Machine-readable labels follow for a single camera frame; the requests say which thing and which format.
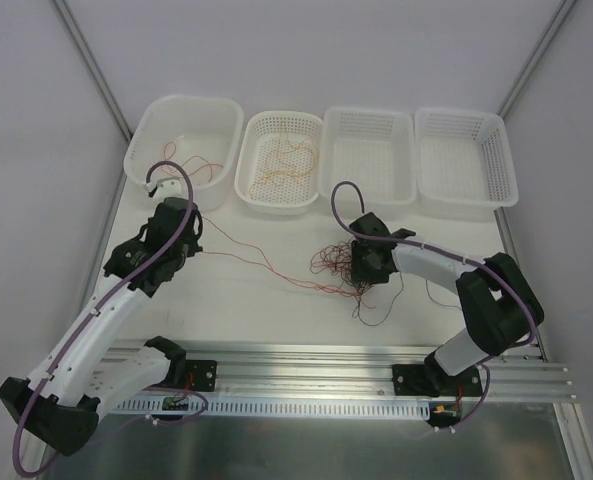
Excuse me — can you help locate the red orange wire ball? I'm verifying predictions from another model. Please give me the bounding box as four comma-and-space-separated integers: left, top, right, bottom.
310, 240, 405, 328

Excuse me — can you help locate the red wire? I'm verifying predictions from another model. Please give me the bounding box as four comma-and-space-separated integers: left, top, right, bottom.
195, 214, 362, 299
163, 141, 225, 184

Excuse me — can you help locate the orange wire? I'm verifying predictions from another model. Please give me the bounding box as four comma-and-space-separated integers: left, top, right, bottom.
248, 144, 317, 199
268, 129, 322, 176

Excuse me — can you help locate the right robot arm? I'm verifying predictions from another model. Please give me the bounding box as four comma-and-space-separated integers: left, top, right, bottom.
348, 213, 544, 397

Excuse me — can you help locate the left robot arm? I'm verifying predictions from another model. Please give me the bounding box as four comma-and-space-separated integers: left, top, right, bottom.
0, 197, 203, 456

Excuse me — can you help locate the white solid plastic tub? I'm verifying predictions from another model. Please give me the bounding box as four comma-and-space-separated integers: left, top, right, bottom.
123, 95, 244, 211

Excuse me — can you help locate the white slotted basket middle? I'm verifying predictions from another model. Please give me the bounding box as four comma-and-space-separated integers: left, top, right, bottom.
317, 106, 417, 217

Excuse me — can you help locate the white slotted basket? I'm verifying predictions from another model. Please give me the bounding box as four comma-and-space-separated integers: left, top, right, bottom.
414, 107, 519, 221
317, 106, 417, 217

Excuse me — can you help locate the white slotted basket right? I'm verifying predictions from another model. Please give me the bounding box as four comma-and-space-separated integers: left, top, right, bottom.
414, 107, 519, 221

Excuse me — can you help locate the white round-hole basket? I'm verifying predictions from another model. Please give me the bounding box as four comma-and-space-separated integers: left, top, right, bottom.
234, 110, 323, 216

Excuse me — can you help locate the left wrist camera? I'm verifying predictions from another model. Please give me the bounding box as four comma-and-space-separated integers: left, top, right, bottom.
145, 178, 183, 200

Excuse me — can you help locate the red wire in tub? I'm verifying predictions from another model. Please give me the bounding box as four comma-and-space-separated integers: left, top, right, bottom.
163, 141, 225, 184

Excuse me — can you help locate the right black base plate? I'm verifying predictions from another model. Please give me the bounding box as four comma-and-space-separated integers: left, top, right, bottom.
392, 364, 483, 398

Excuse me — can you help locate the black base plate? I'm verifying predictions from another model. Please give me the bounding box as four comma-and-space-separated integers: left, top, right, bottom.
392, 364, 483, 398
177, 359, 218, 393

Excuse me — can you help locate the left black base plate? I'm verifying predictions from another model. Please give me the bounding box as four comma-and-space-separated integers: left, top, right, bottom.
177, 359, 218, 393

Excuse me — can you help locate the left frame post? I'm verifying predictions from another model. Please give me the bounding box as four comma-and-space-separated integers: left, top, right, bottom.
49, 0, 132, 143

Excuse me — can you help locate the frame post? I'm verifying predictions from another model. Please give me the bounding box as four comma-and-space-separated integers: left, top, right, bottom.
497, 0, 580, 120
49, 0, 132, 143

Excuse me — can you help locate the aluminium mounting rail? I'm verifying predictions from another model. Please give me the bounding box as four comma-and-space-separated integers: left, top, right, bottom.
180, 341, 579, 403

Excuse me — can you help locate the white slotted cable duct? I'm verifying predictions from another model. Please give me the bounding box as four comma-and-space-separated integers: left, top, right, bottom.
114, 394, 430, 421

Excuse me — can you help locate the right frame post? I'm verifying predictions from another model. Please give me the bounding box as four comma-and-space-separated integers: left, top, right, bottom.
497, 0, 580, 120

